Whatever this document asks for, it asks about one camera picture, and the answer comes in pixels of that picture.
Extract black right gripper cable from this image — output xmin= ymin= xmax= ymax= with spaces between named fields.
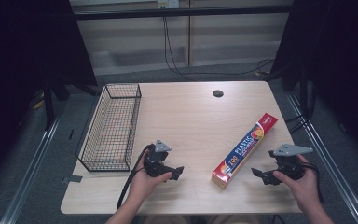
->
xmin=301 ymin=161 xmax=324 ymax=203

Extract person's left hand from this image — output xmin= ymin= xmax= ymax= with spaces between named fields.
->
xmin=126 ymin=152 xmax=173 ymax=205

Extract black hanging cable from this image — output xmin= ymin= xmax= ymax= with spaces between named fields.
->
xmin=162 ymin=16 xmax=197 ymax=82
xmin=165 ymin=16 xmax=276 ymax=77

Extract grey tape strip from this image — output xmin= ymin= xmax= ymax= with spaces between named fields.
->
xmin=61 ymin=175 xmax=84 ymax=184

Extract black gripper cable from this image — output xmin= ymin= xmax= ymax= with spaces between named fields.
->
xmin=117 ymin=143 xmax=155 ymax=210
xmin=301 ymin=161 xmax=324 ymax=203

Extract white wall socket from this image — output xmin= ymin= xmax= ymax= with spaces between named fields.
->
xmin=157 ymin=0 xmax=181 ymax=9

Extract dark curtain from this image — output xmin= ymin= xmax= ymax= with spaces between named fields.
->
xmin=268 ymin=0 xmax=358 ymax=164
xmin=0 ymin=0 xmax=99 ymax=189

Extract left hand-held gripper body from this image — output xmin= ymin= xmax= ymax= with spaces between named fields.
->
xmin=143 ymin=139 xmax=175 ymax=178

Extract black wire basket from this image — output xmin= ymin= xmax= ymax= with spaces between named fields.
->
xmin=75 ymin=83 xmax=143 ymax=173

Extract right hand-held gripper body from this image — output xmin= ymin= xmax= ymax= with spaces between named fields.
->
xmin=268 ymin=143 xmax=314 ymax=181

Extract black metal stand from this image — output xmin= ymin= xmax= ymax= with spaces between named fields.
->
xmin=40 ymin=73 xmax=102 ymax=132
xmin=297 ymin=66 xmax=312 ymax=120

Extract black floor cables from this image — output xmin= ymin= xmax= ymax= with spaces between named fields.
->
xmin=283 ymin=113 xmax=310 ymax=134

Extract red blue plastic wrap box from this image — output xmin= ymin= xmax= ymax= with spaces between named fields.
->
xmin=211 ymin=112 xmax=279 ymax=190

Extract black horizontal bar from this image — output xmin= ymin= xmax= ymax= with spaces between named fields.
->
xmin=74 ymin=5 xmax=294 ymax=21

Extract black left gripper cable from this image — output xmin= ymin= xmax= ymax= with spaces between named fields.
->
xmin=117 ymin=143 xmax=155 ymax=210

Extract metal floor rail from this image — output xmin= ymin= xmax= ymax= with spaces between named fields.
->
xmin=0 ymin=113 xmax=62 ymax=224
xmin=286 ymin=92 xmax=358 ymax=224

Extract person's right hand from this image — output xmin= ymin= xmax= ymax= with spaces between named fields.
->
xmin=272 ymin=154 xmax=320 ymax=215

